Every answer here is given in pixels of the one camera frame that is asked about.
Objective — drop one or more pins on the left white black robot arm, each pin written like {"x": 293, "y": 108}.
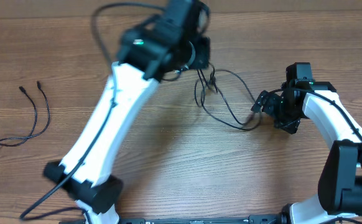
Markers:
{"x": 148, "y": 51}

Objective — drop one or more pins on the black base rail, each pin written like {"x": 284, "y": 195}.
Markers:
{"x": 252, "y": 219}

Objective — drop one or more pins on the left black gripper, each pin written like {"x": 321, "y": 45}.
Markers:
{"x": 201, "y": 52}

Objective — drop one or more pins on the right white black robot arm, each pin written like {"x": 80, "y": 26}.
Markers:
{"x": 339, "y": 191}

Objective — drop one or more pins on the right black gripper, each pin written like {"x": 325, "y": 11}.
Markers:
{"x": 264, "y": 101}

